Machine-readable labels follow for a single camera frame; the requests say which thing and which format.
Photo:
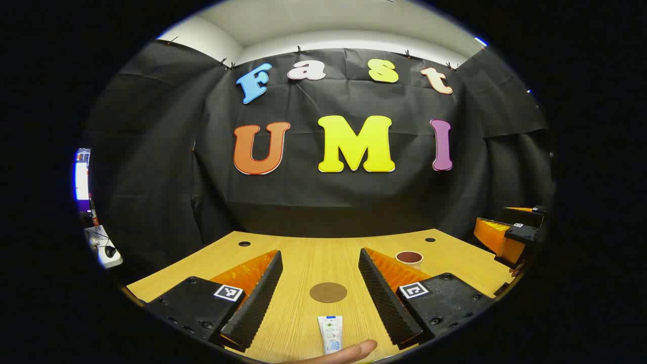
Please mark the brown round coaster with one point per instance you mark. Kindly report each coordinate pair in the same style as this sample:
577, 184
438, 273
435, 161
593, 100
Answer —
328, 292

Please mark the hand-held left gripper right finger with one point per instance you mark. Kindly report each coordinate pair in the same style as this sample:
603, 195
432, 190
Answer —
386, 298

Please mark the wooden desktop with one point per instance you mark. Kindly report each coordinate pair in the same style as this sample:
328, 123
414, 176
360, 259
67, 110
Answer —
313, 263

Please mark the black backdrop cloth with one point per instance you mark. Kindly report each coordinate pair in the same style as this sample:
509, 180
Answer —
313, 197

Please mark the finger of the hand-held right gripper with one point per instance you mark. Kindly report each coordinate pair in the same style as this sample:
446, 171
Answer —
520, 233
528, 216

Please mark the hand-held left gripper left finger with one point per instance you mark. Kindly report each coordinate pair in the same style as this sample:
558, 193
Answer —
255, 298

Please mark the red bottle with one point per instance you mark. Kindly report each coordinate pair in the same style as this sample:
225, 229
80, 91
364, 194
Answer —
94, 215

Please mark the beige cup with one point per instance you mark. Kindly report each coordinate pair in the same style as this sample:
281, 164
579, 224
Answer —
409, 262

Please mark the computer monitor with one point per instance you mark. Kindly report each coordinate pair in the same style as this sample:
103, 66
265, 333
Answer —
82, 177

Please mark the white toothpaste tube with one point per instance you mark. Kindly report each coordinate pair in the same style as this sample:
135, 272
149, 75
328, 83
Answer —
331, 333

